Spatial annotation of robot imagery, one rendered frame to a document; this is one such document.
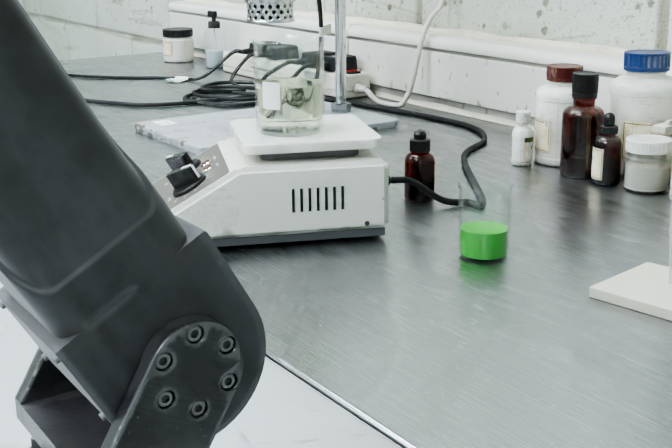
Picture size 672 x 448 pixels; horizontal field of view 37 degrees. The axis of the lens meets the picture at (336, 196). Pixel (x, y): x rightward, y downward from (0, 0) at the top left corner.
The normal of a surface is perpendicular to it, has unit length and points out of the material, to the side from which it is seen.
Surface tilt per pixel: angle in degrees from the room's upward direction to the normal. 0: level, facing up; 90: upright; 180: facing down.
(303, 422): 0
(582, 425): 0
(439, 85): 90
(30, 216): 84
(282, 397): 0
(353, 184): 90
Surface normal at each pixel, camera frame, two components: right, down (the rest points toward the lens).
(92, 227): 0.49, 0.00
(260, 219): 0.20, 0.26
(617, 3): -0.83, 0.15
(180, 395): 0.56, 0.21
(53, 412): -0.01, -0.97
